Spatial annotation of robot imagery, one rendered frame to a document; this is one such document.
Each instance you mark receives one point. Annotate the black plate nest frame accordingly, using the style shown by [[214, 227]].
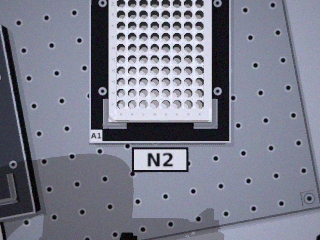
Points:
[[103, 131]]

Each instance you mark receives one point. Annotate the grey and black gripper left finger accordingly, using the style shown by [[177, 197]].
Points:
[[128, 236]]

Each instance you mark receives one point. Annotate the white well plate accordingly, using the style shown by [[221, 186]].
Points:
[[160, 60]]

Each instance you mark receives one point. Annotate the grey flat base plate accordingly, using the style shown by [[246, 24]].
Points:
[[87, 191]]

